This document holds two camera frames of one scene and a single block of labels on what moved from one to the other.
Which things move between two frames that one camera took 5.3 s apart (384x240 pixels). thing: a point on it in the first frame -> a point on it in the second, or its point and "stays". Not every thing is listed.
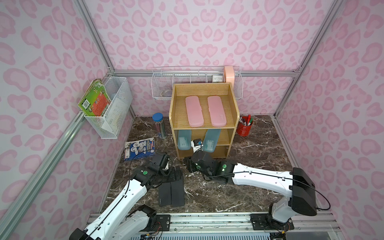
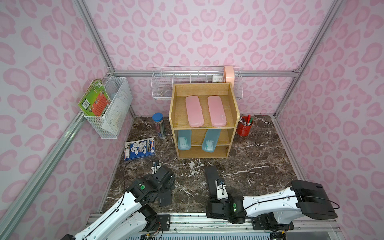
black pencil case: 177,193 -> 212,175
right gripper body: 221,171 -> 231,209
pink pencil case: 217,111 stays
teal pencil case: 184,139 stays
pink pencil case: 194,112 stays
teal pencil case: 211,140 stays
